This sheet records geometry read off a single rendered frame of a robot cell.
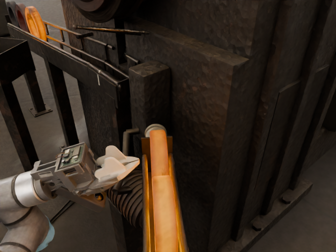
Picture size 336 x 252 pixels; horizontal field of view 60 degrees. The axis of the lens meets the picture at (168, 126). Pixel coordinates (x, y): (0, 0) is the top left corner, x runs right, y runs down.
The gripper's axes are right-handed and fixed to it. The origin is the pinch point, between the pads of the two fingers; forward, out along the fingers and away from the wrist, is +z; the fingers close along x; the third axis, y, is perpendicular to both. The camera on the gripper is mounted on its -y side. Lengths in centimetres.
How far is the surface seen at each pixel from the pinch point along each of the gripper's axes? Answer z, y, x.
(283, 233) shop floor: 35, -87, 27
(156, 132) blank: 6.7, 4.7, 2.2
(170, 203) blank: 8.2, 5.8, -17.4
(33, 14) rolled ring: -45, 20, 103
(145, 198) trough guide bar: 1.2, -2.9, -7.3
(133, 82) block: 1.1, 4.9, 28.2
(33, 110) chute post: -97, -43, 138
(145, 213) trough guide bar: 1.2, -2.5, -11.0
